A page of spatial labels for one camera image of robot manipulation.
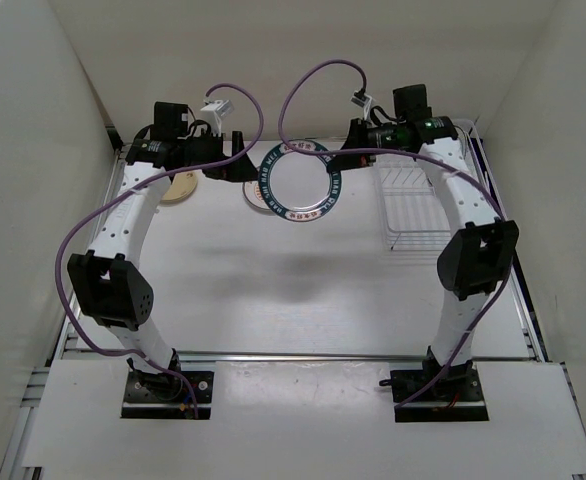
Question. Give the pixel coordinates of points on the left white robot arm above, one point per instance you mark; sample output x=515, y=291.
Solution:
x=106, y=278

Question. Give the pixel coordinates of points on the white front board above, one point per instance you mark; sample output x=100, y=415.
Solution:
x=306, y=421

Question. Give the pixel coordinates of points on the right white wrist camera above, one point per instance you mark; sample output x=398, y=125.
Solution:
x=365, y=102

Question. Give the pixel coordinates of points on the white wire dish rack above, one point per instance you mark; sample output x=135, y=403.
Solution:
x=412, y=217

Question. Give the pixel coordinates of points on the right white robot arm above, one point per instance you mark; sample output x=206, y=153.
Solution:
x=480, y=251

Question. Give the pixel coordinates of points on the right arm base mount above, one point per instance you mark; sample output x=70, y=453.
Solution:
x=456, y=397

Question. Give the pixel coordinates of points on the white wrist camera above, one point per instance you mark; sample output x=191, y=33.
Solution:
x=365, y=102
x=213, y=113

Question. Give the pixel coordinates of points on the green rim text plate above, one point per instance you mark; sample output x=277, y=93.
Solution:
x=295, y=184

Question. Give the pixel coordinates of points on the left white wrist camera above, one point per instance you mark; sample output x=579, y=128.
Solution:
x=213, y=113

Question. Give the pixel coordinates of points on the aluminium rail bar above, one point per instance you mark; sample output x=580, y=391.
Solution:
x=192, y=357

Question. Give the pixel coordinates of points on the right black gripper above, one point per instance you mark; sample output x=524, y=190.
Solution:
x=360, y=135

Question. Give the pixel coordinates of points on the orange sunburst plate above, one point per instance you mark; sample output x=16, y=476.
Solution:
x=252, y=195

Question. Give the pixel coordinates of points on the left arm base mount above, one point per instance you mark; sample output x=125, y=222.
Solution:
x=147, y=398

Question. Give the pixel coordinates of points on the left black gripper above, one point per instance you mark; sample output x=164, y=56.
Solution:
x=238, y=171

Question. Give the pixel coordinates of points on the cream plate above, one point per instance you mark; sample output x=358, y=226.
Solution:
x=183, y=184
x=173, y=197

